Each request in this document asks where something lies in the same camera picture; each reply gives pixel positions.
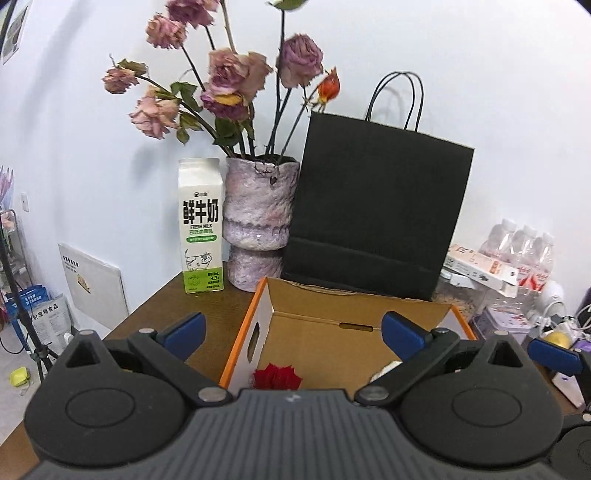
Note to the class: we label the white panel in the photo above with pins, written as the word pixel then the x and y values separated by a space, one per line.
pixel 92 286

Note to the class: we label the orange cardboard box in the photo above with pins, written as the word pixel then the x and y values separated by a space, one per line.
pixel 323 341

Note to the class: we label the plastic water bottle red label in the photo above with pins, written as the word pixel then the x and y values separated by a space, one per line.
pixel 501 240
pixel 544 258
pixel 524 247

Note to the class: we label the blue bag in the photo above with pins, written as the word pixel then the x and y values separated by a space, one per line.
pixel 27 297

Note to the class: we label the yellow-green apple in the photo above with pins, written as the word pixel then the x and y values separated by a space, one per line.
pixel 557 340

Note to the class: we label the grey pet food bag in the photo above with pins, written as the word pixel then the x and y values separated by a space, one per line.
pixel 46 323

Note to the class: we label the white wall socket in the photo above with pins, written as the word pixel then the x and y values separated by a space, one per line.
pixel 25 202

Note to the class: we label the yellow green small item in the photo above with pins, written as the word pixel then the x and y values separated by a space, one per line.
pixel 19 377

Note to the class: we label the white orange printed carton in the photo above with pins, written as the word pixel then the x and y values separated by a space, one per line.
pixel 489 265

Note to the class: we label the white green milk carton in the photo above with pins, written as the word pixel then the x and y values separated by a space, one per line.
pixel 201 221

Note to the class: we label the black tripod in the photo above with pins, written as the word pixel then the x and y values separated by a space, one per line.
pixel 27 318

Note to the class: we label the clear plastic container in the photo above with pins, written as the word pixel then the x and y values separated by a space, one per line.
pixel 455 302

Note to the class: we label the bunch of dried roses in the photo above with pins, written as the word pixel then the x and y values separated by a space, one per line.
pixel 240 74

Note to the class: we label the white crumpled item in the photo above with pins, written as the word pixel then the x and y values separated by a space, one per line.
pixel 385 369

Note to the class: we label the black paper bag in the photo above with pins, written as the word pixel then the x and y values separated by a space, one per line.
pixel 378 194

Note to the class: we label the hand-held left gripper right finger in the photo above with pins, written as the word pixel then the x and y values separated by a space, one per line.
pixel 404 334

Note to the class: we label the red rose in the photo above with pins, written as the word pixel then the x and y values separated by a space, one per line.
pixel 277 376

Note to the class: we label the purple mottled ceramic vase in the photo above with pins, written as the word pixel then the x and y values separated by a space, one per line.
pixel 258 207

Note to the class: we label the white round device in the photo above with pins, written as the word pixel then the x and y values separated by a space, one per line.
pixel 551 293

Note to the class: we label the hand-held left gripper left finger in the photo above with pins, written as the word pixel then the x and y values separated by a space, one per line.
pixel 184 334

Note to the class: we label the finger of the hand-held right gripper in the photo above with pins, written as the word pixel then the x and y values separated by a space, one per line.
pixel 554 355

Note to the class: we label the white flat item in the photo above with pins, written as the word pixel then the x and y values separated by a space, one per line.
pixel 570 387

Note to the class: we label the wall poster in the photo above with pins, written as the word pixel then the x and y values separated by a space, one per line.
pixel 14 32

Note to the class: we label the printed tin box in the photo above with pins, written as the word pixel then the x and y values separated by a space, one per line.
pixel 503 323

